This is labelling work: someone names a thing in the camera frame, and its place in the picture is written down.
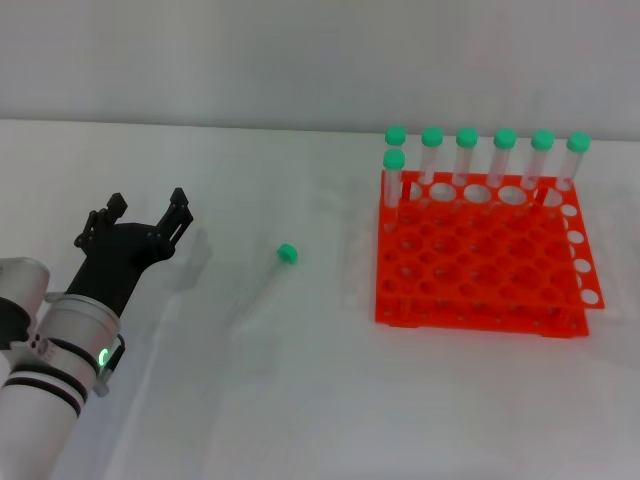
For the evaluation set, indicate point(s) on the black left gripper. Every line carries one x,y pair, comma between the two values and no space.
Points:
115,255

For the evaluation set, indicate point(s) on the green-capped clear test tube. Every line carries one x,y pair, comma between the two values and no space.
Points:
432,136
542,140
578,142
505,139
394,159
466,137
395,134
287,253

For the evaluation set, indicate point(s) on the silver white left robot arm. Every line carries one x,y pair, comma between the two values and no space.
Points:
45,380

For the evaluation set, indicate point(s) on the orange test tube rack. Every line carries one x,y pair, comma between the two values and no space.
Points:
480,260

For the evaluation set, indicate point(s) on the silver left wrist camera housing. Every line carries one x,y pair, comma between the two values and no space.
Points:
22,282

